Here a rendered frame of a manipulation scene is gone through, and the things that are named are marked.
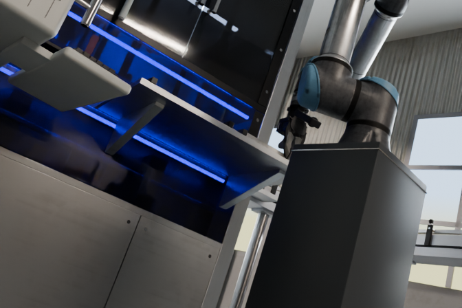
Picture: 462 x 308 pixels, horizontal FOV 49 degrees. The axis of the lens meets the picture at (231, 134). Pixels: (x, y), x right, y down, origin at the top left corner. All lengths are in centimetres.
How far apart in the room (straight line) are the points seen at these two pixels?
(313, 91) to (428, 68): 362
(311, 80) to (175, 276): 96
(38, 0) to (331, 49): 75
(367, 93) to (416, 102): 340
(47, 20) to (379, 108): 84
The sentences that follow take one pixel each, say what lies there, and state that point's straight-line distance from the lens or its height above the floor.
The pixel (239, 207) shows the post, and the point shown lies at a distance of 207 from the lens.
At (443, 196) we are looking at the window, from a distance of 419.
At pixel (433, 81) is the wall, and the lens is 479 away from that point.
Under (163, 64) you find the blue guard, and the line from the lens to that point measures 200.
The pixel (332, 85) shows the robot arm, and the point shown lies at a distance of 133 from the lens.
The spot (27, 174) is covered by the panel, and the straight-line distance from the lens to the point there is 177.
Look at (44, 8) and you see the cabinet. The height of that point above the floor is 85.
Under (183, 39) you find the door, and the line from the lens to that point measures 208.
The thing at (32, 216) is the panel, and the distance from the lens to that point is 177.
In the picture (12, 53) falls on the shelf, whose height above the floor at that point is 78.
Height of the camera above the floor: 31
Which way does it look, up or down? 20 degrees up
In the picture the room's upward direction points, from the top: 19 degrees clockwise
